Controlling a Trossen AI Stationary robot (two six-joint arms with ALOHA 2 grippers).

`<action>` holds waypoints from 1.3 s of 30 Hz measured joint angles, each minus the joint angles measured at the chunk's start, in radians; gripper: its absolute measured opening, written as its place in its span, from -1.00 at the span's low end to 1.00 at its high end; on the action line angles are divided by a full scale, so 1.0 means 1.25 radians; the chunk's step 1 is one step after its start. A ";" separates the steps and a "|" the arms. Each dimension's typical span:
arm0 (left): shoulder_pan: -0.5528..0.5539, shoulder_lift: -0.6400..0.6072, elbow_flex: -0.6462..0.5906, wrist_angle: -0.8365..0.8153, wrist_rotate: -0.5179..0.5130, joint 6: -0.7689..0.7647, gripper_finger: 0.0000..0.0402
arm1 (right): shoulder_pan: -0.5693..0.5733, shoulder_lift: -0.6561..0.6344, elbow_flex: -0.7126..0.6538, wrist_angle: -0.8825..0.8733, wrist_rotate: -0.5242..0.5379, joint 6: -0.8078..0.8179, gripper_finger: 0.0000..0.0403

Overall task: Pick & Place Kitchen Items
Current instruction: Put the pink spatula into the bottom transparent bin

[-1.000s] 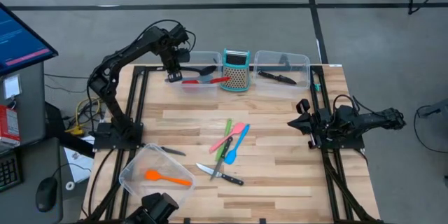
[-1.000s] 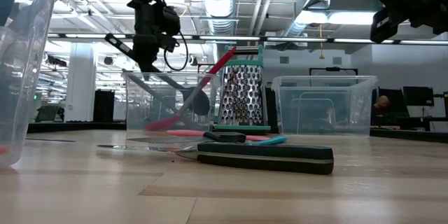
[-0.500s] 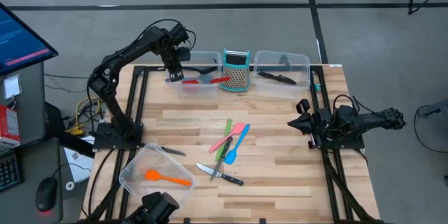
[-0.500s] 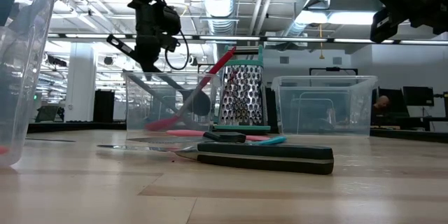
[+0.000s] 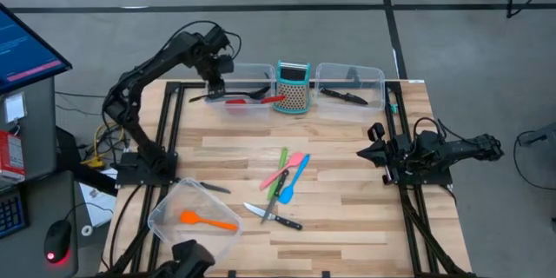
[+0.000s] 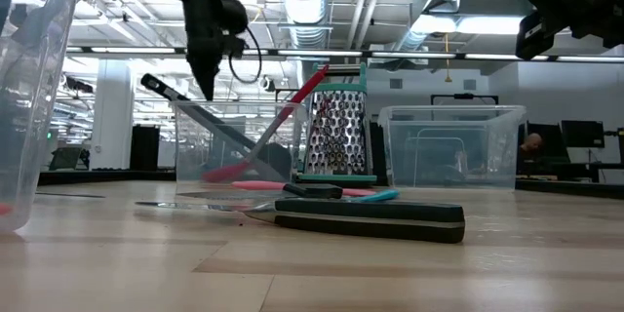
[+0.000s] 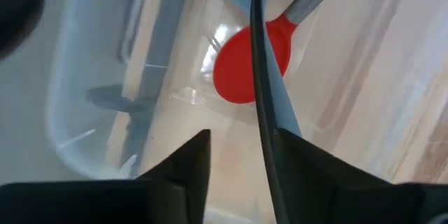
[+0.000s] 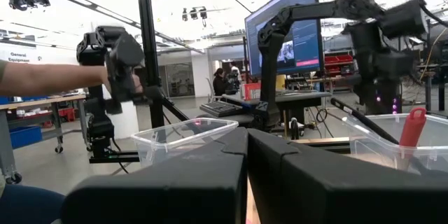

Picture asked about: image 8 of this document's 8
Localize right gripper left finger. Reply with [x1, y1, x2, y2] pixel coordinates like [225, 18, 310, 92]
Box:
[62, 127, 249, 224]

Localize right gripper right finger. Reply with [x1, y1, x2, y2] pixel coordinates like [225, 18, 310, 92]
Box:
[247, 127, 448, 224]

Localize clear plastic bin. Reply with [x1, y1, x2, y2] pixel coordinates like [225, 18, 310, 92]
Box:
[341, 111, 448, 179]
[130, 117, 240, 169]

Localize black serving spoon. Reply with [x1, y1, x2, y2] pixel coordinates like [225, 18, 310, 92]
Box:
[330, 97, 400, 145]

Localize red silicone spatula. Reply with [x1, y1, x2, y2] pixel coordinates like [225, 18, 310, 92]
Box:
[398, 106, 428, 171]

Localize black leader arm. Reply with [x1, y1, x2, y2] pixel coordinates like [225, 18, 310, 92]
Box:
[76, 25, 165, 165]

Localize red shelf bins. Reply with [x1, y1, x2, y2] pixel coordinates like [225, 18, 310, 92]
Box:
[323, 54, 355, 76]

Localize black computer tower with lights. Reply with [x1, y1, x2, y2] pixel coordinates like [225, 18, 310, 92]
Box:
[352, 75, 404, 116]

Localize computer monitor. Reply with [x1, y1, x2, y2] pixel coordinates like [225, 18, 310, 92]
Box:
[244, 0, 326, 78]

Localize grey desk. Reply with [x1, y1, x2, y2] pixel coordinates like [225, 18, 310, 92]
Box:
[195, 90, 333, 127]

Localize black keyboard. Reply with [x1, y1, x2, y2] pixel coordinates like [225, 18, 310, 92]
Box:
[198, 99, 244, 118]

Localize yellow container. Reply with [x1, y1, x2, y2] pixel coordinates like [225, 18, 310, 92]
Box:
[274, 74, 287, 92]

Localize person's hand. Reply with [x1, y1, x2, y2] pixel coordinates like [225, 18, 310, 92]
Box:
[101, 68, 144, 95]

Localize person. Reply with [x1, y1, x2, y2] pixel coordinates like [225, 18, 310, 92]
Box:
[229, 62, 243, 90]
[212, 67, 230, 97]

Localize red and white box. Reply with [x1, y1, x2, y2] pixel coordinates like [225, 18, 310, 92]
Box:
[242, 81, 263, 102]

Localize person's leg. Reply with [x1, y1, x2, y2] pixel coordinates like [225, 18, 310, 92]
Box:
[0, 183, 67, 224]

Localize blue storage bin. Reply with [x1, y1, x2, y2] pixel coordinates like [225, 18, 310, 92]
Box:
[8, 125, 43, 150]

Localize wooden workbench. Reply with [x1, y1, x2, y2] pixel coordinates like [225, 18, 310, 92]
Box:
[0, 93, 88, 185]

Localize black rig pole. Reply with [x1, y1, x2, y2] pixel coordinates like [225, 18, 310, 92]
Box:
[134, 0, 165, 129]

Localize black ceiling spotlights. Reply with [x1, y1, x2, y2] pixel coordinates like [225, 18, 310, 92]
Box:
[8, 0, 52, 11]
[181, 6, 208, 21]

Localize general equipment sign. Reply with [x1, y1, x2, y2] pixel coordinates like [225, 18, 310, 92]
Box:
[0, 50, 40, 64]

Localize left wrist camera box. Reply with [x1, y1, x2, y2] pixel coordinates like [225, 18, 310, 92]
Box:
[380, 0, 428, 40]

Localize black aluminium table frame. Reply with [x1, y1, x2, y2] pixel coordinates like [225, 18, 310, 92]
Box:
[290, 136, 351, 155]

